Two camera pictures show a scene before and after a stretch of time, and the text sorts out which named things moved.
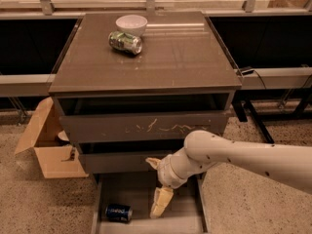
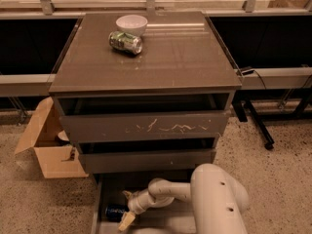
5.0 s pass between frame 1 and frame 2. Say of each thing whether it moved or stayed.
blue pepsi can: stayed
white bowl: stayed
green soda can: stayed
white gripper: moved
